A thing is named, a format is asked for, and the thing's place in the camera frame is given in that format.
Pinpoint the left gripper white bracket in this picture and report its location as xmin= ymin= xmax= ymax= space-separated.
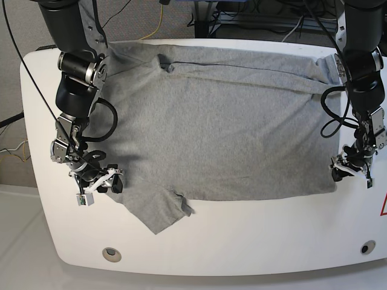
xmin=330 ymin=146 xmax=375 ymax=187

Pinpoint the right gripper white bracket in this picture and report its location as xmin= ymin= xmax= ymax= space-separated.
xmin=69 ymin=164 xmax=123 ymax=195

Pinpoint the black table leg stand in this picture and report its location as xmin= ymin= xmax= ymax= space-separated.
xmin=190 ymin=1 xmax=218 ymax=39

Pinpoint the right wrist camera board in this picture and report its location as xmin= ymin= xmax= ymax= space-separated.
xmin=76 ymin=193 xmax=94 ymax=206

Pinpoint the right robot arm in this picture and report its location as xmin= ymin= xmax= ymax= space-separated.
xmin=38 ymin=0 xmax=123 ymax=206

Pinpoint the red triangle sticker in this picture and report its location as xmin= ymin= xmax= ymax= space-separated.
xmin=380 ymin=194 xmax=387 ymax=216

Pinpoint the white cable at left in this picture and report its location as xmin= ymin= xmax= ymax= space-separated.
xmin=0 ymin=140 xmax=30 ymax=163

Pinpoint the right table grommet hole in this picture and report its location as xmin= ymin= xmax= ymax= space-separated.
xmin=360 ymin=240 xmax=376 ymax=255

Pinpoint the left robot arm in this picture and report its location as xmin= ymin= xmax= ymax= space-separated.
xmin=320 ymin=1 xmax=386 ymax=188

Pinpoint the left table grommet hole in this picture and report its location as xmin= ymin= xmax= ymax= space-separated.
xmin=102 ymin=248 xmax=122 ymax=263

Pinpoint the grey T-shirt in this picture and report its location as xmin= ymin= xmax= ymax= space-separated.
xmin=97 ymin=42 xmax=339 ymax=234

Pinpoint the table grommet hole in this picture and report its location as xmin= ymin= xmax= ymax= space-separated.
xmin=360 ymin=240 xmax=376 ymax=255
xmin=102 ymin=248 xmax=122 ymax=263

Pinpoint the yellow cable on floor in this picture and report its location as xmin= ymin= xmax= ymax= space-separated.
xmin=139 ymin=5 xmax=164 ymax=42

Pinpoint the black bar behind table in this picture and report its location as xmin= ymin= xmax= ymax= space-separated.
xmin=36 ymin=45 xmax=57 ymax=51

